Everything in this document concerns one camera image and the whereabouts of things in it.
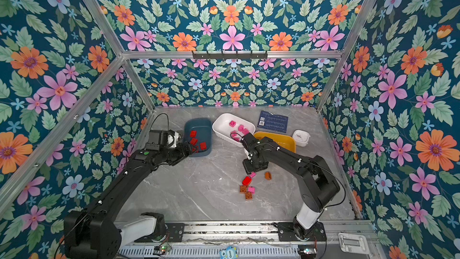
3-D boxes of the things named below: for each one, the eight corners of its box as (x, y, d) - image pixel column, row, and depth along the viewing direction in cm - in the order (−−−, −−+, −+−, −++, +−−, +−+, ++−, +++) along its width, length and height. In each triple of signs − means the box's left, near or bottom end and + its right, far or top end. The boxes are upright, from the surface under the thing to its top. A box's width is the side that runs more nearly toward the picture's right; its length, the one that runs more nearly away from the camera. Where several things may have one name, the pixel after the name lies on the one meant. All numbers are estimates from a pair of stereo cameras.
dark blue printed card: (257, 127, 113) (257, 124, 111) (260, 113, 120) (261, 110, 119) (286, 133, 110) (287, 130, 108) (288, 118, 117) (289, 115, 115)
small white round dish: (294, 147, 102) (296, 144, 99) (291, 133, 108) (292, 129, 106) (310, 147, 102) (312, 143, 99) (306, 133, 108) (308, 129, 106)
